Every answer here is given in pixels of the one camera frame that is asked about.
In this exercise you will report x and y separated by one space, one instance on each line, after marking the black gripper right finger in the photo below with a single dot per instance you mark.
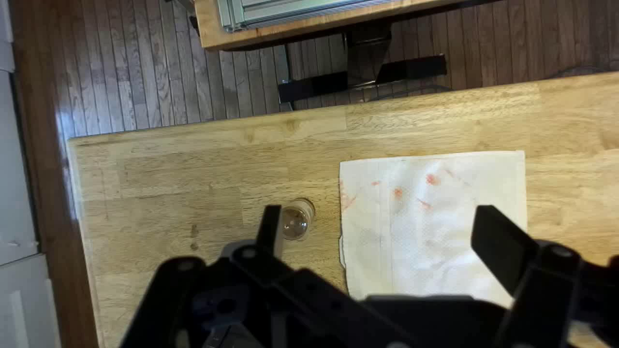
548 290

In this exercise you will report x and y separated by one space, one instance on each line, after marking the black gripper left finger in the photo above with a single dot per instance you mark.
194 301

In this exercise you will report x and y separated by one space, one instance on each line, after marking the spice bottle with black cap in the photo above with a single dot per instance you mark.
299 220

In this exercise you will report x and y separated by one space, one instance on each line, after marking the white stained towel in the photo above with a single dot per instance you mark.
419 224

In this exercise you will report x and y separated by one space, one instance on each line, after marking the white panelled cabinet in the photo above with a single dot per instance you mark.
16 193

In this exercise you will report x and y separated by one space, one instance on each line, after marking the light wooden side table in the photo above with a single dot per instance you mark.
291 33

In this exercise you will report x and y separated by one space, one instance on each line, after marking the grey green framed panel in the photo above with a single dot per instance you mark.
291 11

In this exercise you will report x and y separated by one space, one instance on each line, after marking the black pedestal base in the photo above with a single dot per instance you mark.
364 67

